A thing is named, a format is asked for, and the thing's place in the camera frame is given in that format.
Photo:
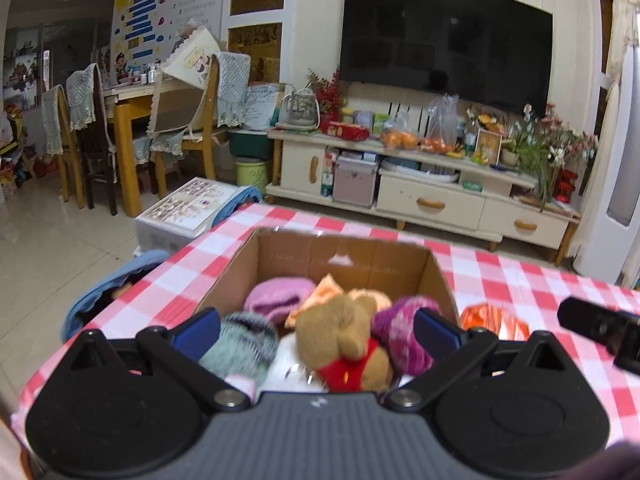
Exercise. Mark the bag of oranges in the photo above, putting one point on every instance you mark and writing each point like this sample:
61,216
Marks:
393,136

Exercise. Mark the red white checkered tablecloth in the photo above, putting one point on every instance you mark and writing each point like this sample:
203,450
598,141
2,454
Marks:
45,269

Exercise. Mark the red gift box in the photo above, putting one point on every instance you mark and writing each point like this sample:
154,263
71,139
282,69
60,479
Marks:
345,131

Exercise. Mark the red berry branch decoration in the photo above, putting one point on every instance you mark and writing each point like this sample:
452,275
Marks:
328,92

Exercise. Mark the grey-green knitted hat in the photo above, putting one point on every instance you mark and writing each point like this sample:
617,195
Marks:
247,346

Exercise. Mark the magenta knitted yarn hat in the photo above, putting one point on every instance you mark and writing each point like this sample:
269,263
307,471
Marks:
394,329

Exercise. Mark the potted flower plant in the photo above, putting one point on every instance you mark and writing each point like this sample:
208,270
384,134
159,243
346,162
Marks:
541,146

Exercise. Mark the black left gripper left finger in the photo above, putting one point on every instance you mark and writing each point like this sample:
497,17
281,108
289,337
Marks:
132,408

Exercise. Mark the cream TV stand cabinet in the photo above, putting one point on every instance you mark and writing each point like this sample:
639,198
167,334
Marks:
439,192

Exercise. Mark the red vase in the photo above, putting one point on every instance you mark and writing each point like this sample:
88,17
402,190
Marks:
564,186

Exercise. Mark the white fluffy plush item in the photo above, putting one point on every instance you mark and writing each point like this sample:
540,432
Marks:
288,373

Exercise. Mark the glass kettle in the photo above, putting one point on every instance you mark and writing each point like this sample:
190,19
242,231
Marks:
299,110

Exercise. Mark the white standing air conditioner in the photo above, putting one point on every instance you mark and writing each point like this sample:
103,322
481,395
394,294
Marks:
606,243

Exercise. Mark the wooden dining table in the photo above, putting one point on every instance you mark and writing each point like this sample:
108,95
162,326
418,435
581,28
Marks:
128,110

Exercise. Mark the wooden dining chair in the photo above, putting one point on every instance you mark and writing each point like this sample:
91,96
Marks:
183,120

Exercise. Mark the orange snack bag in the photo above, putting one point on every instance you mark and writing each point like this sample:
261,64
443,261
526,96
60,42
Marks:
495,319

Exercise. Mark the pink plush item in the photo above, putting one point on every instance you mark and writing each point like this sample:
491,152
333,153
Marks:
276,298

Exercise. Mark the brown cardboard box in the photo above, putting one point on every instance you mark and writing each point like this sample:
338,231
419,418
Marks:
399,269

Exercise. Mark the pink storage box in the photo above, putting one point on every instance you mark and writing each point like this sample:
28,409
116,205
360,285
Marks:
355,181

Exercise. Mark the framed picture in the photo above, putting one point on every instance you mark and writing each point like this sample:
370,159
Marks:
487,147

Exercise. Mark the green trash bin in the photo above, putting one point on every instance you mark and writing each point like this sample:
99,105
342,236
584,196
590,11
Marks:
253,172

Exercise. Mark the orange plush toy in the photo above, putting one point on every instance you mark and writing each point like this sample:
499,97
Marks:
328,289

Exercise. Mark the brown teddy bear red shirt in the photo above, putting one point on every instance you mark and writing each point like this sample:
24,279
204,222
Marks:
334,341

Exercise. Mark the white patterned soft cloth bundle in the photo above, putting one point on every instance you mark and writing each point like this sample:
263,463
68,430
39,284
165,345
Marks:
243,383

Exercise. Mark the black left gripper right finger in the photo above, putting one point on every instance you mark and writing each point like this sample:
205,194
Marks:
510,409

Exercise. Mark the white printed carton box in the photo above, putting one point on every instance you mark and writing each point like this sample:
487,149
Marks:
183,215

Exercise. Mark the clear plastic bag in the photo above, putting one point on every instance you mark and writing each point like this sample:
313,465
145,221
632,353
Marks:
442,125

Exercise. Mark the blue cloth item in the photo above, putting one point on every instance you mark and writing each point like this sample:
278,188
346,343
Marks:
241,197

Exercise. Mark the black flat screen television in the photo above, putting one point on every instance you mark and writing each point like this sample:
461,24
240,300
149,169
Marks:
492,52

